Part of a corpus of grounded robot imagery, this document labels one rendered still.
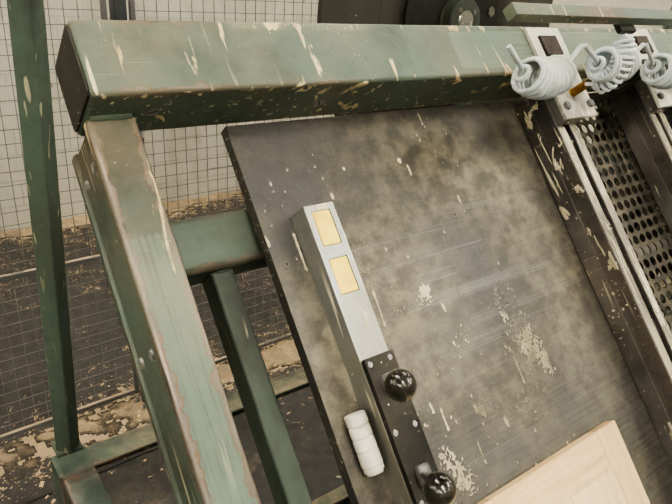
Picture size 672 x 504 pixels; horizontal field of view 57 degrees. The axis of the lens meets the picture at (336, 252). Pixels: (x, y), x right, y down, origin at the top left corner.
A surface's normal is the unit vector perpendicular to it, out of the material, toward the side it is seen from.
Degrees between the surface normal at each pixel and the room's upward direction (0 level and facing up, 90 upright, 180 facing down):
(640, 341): 90
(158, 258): 50
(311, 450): 0
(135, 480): 0
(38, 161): 97
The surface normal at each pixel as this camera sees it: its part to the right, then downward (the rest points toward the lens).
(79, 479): 0.05, -0.92
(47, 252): -0.15, 0.49
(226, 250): 0.50, -0.33
